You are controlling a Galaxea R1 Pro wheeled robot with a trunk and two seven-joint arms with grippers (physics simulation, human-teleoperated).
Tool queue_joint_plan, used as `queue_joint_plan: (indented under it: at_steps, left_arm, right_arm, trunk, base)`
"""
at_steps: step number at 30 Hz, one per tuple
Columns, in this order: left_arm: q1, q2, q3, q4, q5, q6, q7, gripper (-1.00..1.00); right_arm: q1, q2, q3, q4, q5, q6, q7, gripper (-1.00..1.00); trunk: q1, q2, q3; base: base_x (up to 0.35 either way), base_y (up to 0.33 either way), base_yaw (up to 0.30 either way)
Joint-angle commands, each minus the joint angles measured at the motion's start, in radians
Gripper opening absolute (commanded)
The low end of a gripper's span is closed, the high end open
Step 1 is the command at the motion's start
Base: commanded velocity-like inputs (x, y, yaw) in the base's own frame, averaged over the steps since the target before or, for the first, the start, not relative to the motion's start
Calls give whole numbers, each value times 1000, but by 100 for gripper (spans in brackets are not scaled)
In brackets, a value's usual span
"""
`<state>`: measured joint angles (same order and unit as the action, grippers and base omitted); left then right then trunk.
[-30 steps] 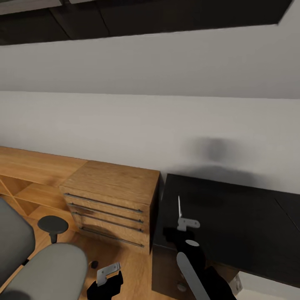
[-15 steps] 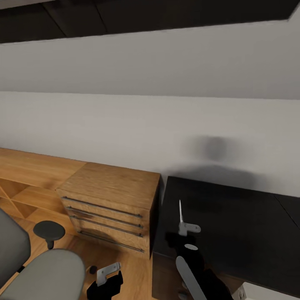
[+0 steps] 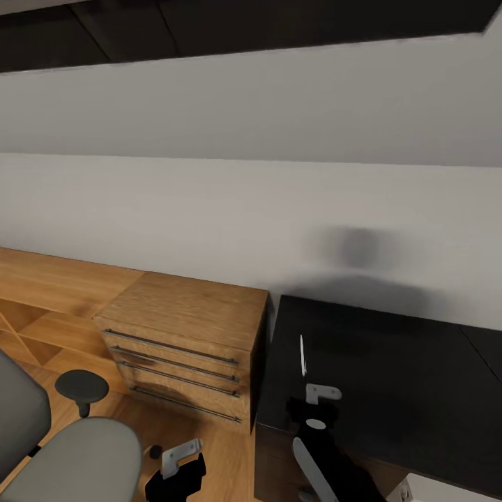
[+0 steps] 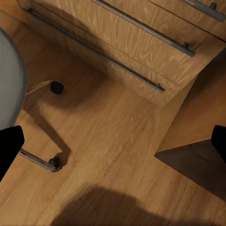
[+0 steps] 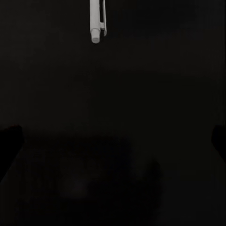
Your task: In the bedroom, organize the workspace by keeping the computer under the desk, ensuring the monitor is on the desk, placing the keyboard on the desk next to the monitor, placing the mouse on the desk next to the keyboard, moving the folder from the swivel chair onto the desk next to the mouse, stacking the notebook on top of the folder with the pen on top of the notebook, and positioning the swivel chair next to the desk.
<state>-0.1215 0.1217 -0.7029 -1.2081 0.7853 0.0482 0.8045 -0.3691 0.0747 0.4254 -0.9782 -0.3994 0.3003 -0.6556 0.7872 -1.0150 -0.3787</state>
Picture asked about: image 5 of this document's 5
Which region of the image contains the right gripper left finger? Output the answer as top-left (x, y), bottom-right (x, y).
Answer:
top-left (0, 125), bottom-right (24, 182)

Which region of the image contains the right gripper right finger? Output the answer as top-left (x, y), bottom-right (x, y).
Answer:
top-left (211, 125), bottom-right (226, 163)

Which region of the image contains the pen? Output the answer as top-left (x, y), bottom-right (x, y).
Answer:
top-left (90, 0), bottom-right (107, 43)

